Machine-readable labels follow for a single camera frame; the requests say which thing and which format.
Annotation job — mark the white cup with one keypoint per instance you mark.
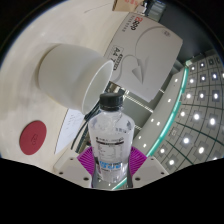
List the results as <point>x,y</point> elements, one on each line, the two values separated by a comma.
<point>66,75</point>

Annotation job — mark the black flat device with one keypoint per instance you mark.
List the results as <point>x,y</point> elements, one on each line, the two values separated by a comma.
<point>156,9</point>

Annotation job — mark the flat round red coaster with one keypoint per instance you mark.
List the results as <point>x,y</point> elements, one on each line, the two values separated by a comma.
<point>32,137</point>

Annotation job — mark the ceiling lights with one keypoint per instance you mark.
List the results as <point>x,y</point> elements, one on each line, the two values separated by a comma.
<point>196,116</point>

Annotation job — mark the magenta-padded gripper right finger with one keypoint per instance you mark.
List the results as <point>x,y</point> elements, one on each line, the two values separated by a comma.
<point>148,170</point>

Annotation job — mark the clear black-capped drink bottle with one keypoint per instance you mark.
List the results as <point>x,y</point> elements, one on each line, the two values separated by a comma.
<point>111,143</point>

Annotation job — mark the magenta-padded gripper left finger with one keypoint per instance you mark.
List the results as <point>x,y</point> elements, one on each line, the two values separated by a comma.
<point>75,170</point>

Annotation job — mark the white paper carton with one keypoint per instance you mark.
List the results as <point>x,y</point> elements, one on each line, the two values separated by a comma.
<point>156,50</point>

